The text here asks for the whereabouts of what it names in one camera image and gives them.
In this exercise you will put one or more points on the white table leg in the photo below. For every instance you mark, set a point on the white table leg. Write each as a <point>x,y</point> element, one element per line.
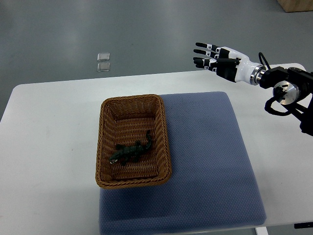
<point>261,231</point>

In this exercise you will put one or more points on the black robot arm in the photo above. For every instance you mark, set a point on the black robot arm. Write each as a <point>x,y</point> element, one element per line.
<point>290,86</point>

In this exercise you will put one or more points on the wooden box corner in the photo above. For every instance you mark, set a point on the wooden box corner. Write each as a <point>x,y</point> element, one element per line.
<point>291,6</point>

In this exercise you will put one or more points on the black bracket under table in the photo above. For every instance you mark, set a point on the black bracket under table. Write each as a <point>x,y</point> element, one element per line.
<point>303,225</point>

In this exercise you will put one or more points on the dark green toy crocodile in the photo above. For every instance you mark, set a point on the dark green toy crocodile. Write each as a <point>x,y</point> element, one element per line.
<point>125,153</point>

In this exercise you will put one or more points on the brown wicker basket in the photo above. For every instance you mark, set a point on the brown wicker basket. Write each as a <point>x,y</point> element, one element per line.
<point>125,120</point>

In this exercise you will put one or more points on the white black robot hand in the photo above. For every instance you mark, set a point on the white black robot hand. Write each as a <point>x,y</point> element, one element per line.
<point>227,63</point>

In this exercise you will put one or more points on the upper clear floor tile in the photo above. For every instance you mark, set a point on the upper clear floor tile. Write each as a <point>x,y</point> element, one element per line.
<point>104,56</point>

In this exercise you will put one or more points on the blue quilted mat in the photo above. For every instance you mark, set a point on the blue quilted mat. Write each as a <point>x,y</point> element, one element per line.
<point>212,186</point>

